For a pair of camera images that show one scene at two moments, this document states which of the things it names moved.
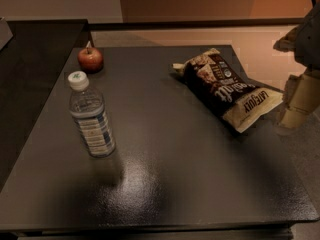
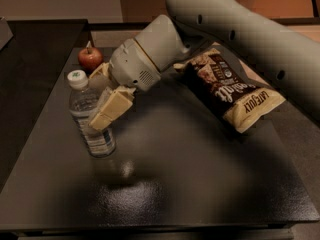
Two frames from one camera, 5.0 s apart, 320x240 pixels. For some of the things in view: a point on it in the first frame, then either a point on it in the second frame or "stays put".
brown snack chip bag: x=221 y=87 stays put
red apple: x=90 y=59 stays put
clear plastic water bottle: x=88 y=111 stays put
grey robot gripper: x=310 y=44 to x=132 y=64
